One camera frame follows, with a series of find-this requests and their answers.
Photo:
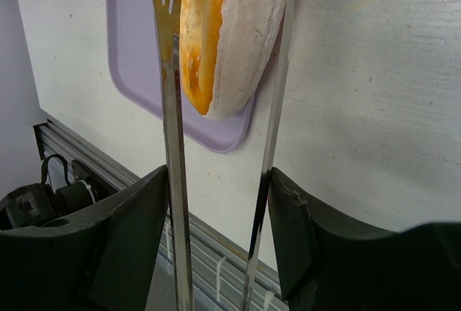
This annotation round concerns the aluminium rail frame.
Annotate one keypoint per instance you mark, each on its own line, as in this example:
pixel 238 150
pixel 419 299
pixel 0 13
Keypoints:
pixel 217 262

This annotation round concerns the white iced hotdog bun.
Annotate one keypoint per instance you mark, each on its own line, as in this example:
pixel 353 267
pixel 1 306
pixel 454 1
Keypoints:
pixel 224 48

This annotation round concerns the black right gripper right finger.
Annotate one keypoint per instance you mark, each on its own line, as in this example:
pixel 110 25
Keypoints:
pixel 327 260

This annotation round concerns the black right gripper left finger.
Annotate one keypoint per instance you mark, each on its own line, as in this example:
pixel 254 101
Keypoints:
pixel 99 258

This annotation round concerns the lavender plastic tray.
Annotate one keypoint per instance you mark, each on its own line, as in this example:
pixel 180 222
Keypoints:
pixel 134 67

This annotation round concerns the metal serving tongs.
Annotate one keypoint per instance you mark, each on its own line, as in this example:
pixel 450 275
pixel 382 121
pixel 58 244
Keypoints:
pixel 167 21

